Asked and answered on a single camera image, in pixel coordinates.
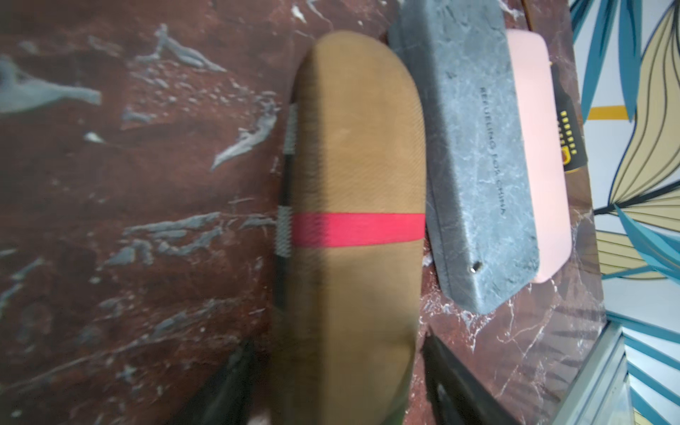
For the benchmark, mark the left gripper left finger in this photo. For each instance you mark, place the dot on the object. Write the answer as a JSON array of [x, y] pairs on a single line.
[[225, 398]]

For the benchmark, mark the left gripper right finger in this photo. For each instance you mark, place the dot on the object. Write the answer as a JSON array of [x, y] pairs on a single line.
[[456, 396]]

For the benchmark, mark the grey-blue rectangular eyeglass case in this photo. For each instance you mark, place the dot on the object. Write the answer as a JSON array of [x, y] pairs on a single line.
[[480, 218]]

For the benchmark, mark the brown case with red band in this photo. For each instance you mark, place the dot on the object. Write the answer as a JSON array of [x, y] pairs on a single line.
[[350, 235]]

